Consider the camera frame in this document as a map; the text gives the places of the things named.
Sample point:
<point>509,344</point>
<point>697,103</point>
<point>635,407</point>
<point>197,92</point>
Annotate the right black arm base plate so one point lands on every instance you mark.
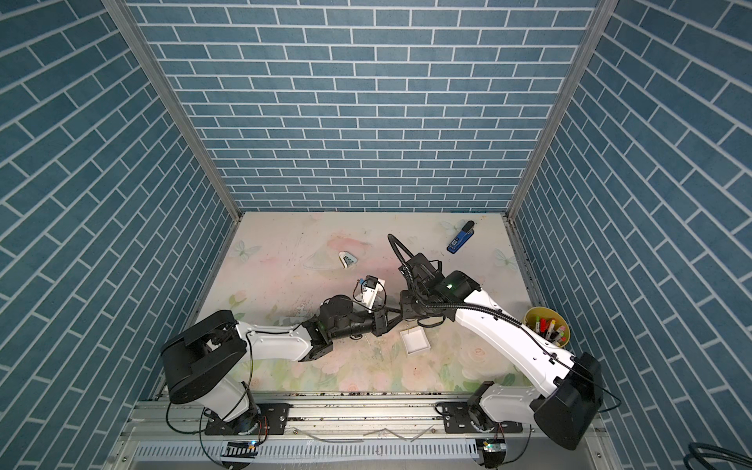
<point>463,418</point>

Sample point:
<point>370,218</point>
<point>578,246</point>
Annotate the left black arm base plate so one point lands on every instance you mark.
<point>268,419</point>

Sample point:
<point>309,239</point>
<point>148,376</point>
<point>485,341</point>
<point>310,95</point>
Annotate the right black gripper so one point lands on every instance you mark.
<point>406,310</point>

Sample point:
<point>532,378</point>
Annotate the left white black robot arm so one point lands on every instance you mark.
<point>199,361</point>

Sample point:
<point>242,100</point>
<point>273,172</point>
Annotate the white jewelry box base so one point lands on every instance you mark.
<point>415,341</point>

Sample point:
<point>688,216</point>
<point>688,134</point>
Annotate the left white bow gift box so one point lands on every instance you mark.
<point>292,322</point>

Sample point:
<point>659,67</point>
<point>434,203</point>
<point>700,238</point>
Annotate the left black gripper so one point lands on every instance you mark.
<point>378,326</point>

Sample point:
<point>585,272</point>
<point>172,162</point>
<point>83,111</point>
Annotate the black cable bundle corner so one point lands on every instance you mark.
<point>706,455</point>

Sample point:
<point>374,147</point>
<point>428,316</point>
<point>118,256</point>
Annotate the yellow pen cup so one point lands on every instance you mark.
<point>549,325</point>

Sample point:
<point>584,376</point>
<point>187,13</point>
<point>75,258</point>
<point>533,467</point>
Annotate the blue black stapler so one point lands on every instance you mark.
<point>461,237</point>

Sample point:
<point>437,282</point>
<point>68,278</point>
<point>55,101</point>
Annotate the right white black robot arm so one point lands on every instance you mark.
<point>567,390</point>

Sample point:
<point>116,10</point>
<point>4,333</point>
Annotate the aluminium front rail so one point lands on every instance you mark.
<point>354,417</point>

